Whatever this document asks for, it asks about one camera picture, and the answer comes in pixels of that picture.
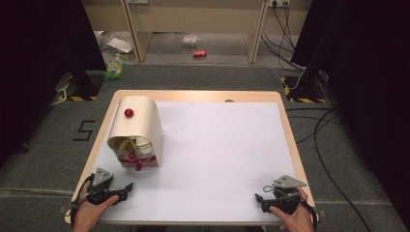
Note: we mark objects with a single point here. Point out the green snack packet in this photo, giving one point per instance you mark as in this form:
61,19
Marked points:
113,70

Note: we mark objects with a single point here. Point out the white wall socket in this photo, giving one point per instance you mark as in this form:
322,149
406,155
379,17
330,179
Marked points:
279,3

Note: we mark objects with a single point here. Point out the clear plastic bag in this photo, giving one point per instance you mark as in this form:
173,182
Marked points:
190,40

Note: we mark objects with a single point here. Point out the red drink can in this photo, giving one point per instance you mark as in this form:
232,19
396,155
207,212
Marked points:
199,53

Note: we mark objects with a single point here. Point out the black curtain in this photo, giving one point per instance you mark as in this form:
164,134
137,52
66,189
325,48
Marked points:
370,80
38,64

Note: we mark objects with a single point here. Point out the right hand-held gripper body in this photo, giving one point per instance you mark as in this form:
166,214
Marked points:
285,193

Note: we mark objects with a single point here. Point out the black stand with striped base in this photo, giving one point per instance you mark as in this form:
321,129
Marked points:
82,84
306,88

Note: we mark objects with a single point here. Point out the cream roll-top bread box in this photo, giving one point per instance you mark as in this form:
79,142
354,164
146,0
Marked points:
141,119

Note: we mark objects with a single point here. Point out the white paper bag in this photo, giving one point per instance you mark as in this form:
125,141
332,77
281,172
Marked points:
120,43

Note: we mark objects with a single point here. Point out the person's left hand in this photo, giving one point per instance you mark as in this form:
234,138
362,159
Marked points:
92,214

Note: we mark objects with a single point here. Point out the light wooden desk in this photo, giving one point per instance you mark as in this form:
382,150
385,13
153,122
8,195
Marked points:
199,16

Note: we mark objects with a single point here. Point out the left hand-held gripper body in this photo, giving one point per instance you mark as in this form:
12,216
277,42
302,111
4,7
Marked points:
100,188

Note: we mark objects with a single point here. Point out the person's right hand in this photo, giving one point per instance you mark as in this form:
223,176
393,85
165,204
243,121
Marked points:
298,219

